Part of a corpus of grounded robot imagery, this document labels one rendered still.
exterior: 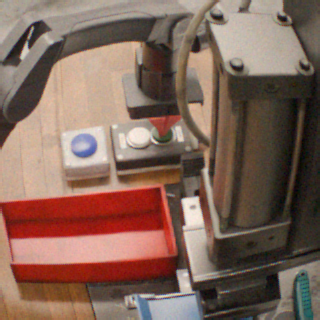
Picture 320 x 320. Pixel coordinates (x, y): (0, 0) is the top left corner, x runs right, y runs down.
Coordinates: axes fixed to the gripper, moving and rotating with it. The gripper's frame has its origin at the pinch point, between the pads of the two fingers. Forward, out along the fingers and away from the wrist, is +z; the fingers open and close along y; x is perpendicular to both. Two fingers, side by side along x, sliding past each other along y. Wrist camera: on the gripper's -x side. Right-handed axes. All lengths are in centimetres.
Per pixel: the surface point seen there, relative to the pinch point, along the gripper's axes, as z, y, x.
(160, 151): 1.8, 0.5, 2.3
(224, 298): -18.9, -0.3, 41.1
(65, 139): 1.9, 13.5, -2.0
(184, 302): -3.8, 2.3, 32.0
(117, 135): 1.8, 5.8, -1.3
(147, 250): 4.5, 4.5, 16.7
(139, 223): 4.5, 4.8, 11.9
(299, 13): -60, -7, 36
